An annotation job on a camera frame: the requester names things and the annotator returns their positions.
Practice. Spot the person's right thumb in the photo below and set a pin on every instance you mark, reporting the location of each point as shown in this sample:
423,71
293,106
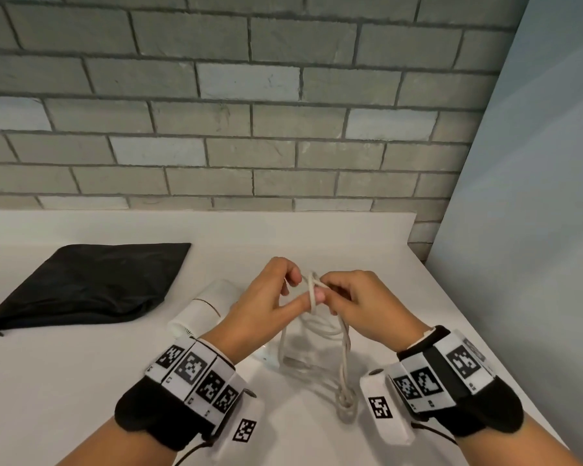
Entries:
341,293

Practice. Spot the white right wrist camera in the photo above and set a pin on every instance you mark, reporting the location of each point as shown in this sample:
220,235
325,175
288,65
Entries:
385,407

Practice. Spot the person's right hand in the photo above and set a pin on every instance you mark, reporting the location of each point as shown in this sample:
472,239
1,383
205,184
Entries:
379,310

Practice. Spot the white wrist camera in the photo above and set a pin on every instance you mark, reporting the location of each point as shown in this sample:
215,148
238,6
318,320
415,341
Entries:
240,427
385,407

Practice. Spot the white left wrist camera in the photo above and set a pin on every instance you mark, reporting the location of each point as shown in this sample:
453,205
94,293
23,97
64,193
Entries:
240,427

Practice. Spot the white hair dryer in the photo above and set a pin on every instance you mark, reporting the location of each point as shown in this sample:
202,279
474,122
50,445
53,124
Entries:
209,310

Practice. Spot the person's left hand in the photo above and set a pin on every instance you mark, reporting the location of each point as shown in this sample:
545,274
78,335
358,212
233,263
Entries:
255,313

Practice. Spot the black fabric pouch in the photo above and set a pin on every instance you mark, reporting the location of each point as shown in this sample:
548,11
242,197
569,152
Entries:
85,286

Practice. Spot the right wrist marker band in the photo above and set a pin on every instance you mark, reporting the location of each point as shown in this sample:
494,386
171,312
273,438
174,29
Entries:
447,378

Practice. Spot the wrist marker band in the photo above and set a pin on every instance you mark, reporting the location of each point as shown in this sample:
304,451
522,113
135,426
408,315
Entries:
184,388
447,378

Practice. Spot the person's left forearm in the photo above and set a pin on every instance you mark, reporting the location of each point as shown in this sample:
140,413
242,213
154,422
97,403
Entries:
111,444

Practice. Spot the left wrist marker band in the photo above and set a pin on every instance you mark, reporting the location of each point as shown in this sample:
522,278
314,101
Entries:
184,388

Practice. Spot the person's right forearm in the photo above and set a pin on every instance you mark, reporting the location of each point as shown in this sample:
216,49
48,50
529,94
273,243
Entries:
515,444

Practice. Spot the person's left thumb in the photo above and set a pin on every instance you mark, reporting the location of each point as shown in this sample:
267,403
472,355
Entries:
305,303

